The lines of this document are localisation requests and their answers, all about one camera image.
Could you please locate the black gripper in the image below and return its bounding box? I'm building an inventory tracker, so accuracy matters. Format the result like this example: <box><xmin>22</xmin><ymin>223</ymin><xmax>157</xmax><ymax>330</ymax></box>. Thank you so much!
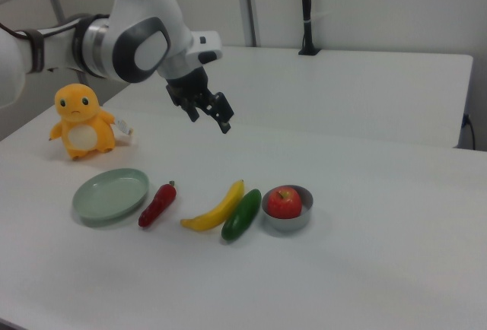
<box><xmin>164</xmin><ymin>66</ymin><xmax>234</xmax><ymax>135</ymax></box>

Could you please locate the red apple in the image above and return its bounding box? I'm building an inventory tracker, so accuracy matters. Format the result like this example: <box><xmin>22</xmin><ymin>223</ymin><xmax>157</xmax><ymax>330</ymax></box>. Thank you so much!
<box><xmin>266</xmin><ymin>186</ymin><xmax>304</xmax><ymax>219</ymax></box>

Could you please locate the white paper toy tag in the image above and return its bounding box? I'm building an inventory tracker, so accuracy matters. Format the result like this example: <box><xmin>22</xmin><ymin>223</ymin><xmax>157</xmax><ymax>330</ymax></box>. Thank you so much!
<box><xmin>113</xmin><ymin>116</ymin><xmax>135</xmax><ymax>138</ymax></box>

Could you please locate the yellow banana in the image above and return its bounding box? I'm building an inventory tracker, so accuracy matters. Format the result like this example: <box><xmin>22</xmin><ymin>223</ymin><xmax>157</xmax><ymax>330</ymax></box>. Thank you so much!
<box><xmin>180</xmin><ymin>179</ymin><xmax>246</xmax><ymax>232</ymax></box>

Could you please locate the red chili pepper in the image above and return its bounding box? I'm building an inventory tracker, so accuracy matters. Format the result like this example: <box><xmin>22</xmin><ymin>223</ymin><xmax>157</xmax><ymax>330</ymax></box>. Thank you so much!
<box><xmin>137</xmin><ymin>179</ymin><xmax>177</xmax><ymax>230</ymax></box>

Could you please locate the green cucumber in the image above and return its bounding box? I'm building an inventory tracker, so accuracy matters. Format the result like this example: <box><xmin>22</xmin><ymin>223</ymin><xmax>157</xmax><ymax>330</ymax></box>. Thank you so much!
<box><xmin>221</xmin><ymin>188</ymin><xmax>263</xmax><ymax>243</ymax></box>

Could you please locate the orange plush toy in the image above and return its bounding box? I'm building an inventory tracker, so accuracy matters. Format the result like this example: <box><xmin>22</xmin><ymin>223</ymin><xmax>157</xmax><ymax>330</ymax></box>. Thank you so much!
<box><xmin>49</xmin><ymin>83</ymin><xmax>117</xmax><ymax>162</ymax></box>

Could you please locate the pale green plate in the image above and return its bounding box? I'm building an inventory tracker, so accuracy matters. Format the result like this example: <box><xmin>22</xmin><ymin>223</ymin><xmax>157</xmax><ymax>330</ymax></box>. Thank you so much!
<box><xmin>72</xmin><ymin>167</ymin><xmax>151</xmax><ymax>229</ymax></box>

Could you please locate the white adjacent table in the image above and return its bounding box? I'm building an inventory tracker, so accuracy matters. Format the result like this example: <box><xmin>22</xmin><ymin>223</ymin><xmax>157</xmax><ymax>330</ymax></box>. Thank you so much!
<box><xmin>101</xmin><ymin>43</ymin><xmax>475</xmax><ymax>151</ymax></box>

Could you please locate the grey metal bowl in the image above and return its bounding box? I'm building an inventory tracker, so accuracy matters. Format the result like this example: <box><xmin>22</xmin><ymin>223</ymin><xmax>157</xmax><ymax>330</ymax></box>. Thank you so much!
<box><xmin>260</xmin><ymin>184</ymin><xmax>314</xmax><ymax>233</ymax></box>

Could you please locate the black pole stand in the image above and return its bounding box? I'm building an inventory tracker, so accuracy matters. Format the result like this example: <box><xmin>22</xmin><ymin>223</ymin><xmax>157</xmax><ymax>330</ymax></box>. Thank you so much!
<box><xmin>297</xmin><ymin>0</ymin><xmax>321</xmax><ymax>57</ymax></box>

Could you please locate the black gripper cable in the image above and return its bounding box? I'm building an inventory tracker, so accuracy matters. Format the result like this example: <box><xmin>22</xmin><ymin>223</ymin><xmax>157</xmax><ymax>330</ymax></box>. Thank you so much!
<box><xmin>0</xmin><ymin>12</ymin><xmax>113</xmax><ymax>42</ymax></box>

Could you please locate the black power cable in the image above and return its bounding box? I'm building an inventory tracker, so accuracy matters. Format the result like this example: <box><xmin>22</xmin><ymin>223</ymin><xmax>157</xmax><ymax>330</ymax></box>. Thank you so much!
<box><xmin>461</xmin><ymin>112</ymin><xmax>477</xmax><ymax>151</ymax></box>

